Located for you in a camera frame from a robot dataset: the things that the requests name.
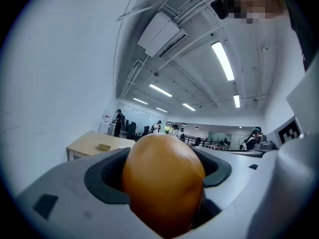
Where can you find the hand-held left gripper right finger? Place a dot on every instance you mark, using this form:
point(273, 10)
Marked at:
point(239, 165)

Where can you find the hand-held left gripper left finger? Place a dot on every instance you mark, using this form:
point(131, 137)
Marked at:
point(67, 190)

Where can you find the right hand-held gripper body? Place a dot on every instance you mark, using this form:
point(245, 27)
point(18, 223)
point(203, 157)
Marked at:
point(286, 183)

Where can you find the orange round food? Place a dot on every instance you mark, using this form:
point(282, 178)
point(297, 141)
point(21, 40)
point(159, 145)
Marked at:
point(162, 183)

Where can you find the grey desk equipment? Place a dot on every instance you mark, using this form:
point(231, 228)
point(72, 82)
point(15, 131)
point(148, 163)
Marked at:
point(265, 145)

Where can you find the light wooden table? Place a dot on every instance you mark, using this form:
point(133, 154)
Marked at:
point(87, 143)

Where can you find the small yellow-green box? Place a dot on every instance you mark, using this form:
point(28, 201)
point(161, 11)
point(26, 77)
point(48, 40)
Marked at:
point(104, 147)

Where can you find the white cabinet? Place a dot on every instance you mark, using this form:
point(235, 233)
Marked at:
point(104, 128)

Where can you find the black office chair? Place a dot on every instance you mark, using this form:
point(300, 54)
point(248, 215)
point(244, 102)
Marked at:
point(145, 131)
point(132, 131)

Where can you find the group of ceiling strip lights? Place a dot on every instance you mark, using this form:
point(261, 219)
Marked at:
point(223, 60)

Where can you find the white ceiling air conditioner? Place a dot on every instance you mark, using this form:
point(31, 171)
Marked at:
point(162, 35)

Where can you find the person's black shirt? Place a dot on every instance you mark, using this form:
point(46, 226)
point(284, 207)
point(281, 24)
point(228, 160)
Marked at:
point(301, 26)

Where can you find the person's head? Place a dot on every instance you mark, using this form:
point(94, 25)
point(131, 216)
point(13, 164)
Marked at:
point(259, 1)

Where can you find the white ceiling pipes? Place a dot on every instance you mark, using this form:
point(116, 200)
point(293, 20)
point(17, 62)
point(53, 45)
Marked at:
point(189, 4)

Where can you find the black head-mounted camera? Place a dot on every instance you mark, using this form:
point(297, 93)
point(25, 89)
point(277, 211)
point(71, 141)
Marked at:
point(220, 7)

